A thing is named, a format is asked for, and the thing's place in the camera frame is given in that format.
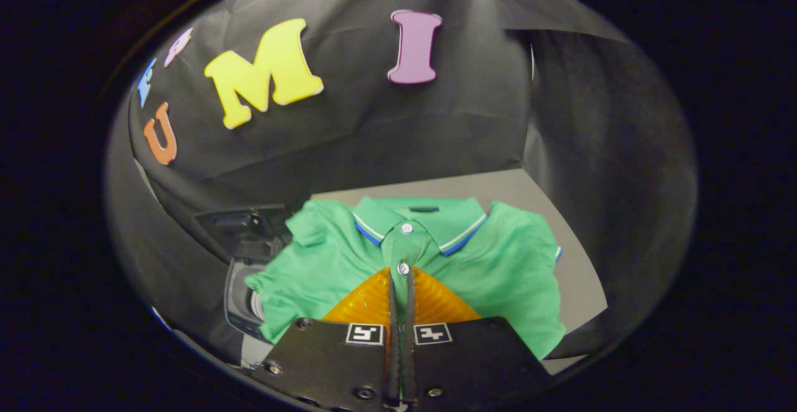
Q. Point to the dark washing machine lid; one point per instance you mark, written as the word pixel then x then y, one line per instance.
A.
pixel 249 228

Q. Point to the beige cabinet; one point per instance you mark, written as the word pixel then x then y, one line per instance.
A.
pixel 498 188

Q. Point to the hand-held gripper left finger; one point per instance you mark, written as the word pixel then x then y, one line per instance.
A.
pixel 330 362

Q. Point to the green polo shirt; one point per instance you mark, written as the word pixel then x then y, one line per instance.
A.
pixel 498 269

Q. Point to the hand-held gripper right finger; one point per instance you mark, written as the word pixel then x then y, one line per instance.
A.
pixel 473 362

